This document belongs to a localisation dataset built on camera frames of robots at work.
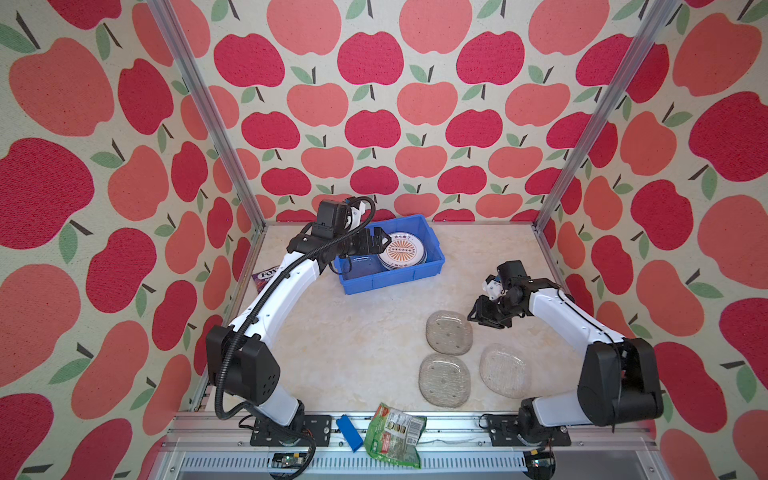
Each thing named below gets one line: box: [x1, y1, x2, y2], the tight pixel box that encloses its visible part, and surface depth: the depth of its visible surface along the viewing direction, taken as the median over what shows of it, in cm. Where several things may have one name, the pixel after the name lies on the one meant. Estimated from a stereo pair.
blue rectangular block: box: [336, 414, 364, 453], surface depth 74 cm
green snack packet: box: [364, 402, 427, 469], surface depth 73 cm
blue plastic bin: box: [339, 214, 445, 295], surface depth 107 cm
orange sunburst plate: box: [378, 232, 428, 271], surface depth 110 cm
